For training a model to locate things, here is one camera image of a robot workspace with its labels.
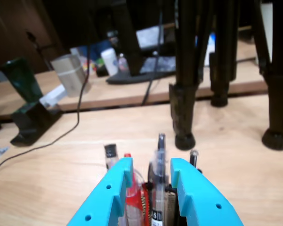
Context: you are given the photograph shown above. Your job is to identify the thick black cable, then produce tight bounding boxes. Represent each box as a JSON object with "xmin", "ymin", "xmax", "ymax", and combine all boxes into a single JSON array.
[{"xmin": 141, "ymin": 9, "xmax": 164, "ymax": 106}]

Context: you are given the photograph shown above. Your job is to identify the thin dark cable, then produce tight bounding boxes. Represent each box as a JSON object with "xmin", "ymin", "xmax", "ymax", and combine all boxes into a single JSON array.
[{"xmin": 0, "ymin": 44, "xmax": 91, "ymax": 175}]

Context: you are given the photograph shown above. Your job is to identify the white power strip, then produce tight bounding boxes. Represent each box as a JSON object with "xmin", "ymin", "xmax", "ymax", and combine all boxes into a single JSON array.
[{"xmin": 39, "ymin": 84, "xmax": 68, "ymax": 107}]

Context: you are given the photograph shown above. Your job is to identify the black monitor stand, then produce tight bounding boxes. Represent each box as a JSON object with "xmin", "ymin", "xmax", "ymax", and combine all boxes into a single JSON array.
[{"xmin": 105, "ymin": 0, "xmax": 177, "ymax": 85}]

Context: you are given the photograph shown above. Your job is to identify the small clear bottle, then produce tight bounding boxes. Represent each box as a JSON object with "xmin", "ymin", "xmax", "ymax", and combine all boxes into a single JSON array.
[{"xmin": 117, "ymin": 53, "xmax": 129, "ymax": 73}]

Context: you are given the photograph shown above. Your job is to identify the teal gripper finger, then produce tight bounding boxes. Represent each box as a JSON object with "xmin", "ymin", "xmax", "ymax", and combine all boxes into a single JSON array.
[
  {"xmin": 66, "ymin": 157, "xmax": 134, "ymax": 226},
  {"xmin": 170, "ymin": 157, "xmax": 245, "ymax": 226}
]

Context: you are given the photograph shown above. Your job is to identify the colourful puzzle cube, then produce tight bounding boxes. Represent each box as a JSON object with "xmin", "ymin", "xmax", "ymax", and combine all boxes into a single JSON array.
[{"xmin": 82, "ymin": 58, "xmax": 97, "ymax": 74}]

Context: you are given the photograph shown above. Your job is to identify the white plastic bottle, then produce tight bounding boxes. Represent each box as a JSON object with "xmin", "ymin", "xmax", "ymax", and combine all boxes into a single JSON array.
[{"xmin": 100, "ymin": 48, "xmax": 119, "ymax": 76}]

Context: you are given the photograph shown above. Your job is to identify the black and green stand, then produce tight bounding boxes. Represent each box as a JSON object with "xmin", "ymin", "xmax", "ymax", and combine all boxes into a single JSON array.
[{"xmin": 0, "ymin": 57, "xmax": 63, "ymax": 147}]

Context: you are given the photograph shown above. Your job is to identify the clear barrel pen black grip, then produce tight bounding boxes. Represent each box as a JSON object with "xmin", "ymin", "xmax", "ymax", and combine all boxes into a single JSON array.
[{"xmin": 104, "ymin": 143, "xmax": 118, "ymax": 171}]

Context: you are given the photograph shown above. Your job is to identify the plain grey cardboard box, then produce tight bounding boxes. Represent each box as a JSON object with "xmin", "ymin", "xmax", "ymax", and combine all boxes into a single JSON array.
[{"xmin": 50, "ymin": 53, "xmax": 92, "ymax": 98}]

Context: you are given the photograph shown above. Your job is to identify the black grip pen silver tip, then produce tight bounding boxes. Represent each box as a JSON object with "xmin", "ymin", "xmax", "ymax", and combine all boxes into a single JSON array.
[{"xmin": 189, "ymin": 150, "xmax": 203, "ymax": 174}]

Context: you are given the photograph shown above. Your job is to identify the red pen white grip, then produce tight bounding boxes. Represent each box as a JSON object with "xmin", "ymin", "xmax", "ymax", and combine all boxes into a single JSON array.
[{"xmin": 123, "ymin": 153, "xmax": 144, "ymax": 226}]

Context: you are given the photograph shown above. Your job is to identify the grey grip pen barcode label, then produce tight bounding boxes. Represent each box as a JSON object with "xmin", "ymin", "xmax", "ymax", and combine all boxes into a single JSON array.
[{"xmin": 147, "ymin": 133, "xmax": 168, "ymax": 226}]

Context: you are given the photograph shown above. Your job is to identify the black mesh pen holder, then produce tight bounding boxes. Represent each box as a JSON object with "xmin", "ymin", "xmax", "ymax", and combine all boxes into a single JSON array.
[{"xmin": 141, "ymin": 168, "xmax": 203, "ymax": 226}]

